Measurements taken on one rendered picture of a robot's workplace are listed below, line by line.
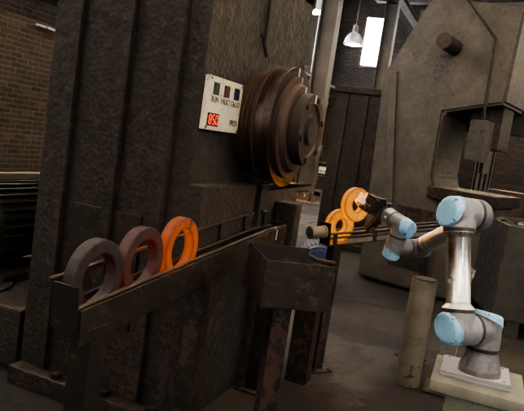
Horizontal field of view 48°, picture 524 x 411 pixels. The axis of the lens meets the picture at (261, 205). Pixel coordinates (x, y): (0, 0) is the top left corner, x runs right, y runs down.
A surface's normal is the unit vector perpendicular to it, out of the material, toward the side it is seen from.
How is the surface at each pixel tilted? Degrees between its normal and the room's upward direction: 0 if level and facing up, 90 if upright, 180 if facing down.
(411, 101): 90
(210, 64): 90
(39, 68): 90
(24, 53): 90
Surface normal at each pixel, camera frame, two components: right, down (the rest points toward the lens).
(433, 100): -0.59, 0.00
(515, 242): -0.14, 0.09
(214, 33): 0.91, 0.18
